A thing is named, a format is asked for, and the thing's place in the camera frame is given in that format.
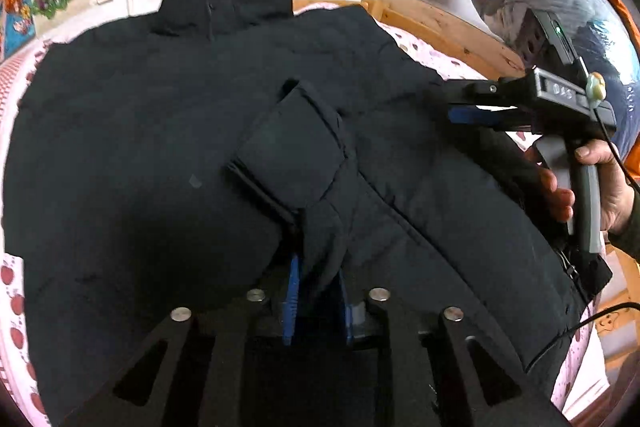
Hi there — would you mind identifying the pink apple print bedsheet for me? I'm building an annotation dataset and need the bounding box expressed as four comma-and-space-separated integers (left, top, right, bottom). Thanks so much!
0, 2, 613, 427

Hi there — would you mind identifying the person's right hand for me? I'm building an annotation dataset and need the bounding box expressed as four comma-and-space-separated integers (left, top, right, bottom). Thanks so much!
539, 139, 640, 234

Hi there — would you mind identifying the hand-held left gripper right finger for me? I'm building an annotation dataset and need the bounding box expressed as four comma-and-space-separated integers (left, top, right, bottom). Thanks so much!
337, 268, 571, 427

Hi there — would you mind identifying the small plush charm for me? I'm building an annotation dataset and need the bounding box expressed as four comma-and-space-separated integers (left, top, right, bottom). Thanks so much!
586, 73, 607, 108

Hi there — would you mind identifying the black cable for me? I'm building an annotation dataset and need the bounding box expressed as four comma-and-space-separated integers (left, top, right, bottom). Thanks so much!
525, 302, 640, 374
575, 52, 640, 195

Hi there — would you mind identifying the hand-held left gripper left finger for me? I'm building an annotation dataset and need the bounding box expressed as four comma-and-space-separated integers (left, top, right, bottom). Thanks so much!
60, 254, 306, 427

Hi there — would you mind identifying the black puffer jacket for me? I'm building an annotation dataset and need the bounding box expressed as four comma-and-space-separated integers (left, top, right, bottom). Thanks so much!
2, 0, 613, 427

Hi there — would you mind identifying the wooden bed frame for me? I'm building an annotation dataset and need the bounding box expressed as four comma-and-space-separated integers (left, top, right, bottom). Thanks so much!
292, 0, 640, 413

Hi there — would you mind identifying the red cartoon wall poster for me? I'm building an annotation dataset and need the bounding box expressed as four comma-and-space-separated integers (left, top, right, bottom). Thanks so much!
0, 0, 37, 60

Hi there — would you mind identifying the person's right forearm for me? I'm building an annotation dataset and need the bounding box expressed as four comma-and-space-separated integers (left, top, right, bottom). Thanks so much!
607, 214, 640, 268

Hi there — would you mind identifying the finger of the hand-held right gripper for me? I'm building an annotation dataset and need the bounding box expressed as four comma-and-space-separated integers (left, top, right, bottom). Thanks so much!
440, 79, 502, 106
447, 106, 522, 131

